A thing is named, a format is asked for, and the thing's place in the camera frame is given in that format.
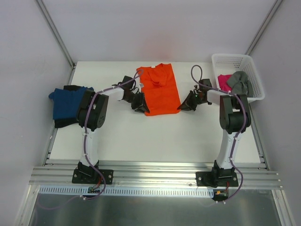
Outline orange t shirt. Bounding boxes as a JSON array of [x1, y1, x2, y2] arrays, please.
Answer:
[[136, 63, 181, 116]]

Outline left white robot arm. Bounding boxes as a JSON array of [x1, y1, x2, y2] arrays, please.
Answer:
[[77, 70, 150, 183]]

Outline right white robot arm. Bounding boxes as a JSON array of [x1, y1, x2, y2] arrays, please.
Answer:
[[177, 79, 251, 186]]

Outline pink t shirt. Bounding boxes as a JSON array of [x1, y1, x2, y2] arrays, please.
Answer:
[[218, 74, 232, 92]]

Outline white plastic basket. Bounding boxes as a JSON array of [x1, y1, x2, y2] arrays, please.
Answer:
[[211, 53, 265, 103]]

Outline grey t shirt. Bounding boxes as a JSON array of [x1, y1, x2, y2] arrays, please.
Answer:
[[226, 71, 253, 97]]

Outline blue folded t shirt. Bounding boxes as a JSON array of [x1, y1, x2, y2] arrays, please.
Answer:
[[48, 87, 94, 120]]

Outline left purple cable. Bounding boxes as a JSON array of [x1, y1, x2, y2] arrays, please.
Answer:
[[36, 69, 144, 210]]

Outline purple cable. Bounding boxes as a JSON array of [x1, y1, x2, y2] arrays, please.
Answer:
[[190, 65, 247, 205], [36, 69, 144, 210]]

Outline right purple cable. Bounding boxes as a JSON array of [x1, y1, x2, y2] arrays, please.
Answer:
[[190, 65, 247, 205]]

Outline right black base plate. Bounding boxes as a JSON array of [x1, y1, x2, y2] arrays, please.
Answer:
[[196, 171, 238, 188]]

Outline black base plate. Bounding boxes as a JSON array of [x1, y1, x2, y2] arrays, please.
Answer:
[[71, 169, 114, 185], [196, 171, 238, 188]]

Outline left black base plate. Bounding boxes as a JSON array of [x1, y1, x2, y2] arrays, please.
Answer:
[[71, 169, 114, 185]]

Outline aluminium extrusion rail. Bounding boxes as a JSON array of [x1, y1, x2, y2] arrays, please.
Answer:
[[29, 160, 284, 190]]

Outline white slotted cable duct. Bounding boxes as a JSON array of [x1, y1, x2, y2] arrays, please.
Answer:
[[39, 186, 214, 198]]

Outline left aluminium frame post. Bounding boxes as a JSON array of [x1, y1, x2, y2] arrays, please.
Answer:
[[35, 0, 76, 69]]

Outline aluminium frame post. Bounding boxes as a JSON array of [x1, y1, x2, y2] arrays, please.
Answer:
[[35, 0, 76, 69], [245, 0, 284, 56]]

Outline right aluminium frame post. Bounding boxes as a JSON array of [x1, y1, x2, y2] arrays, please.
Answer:
[[245, 0, 284, 56]]

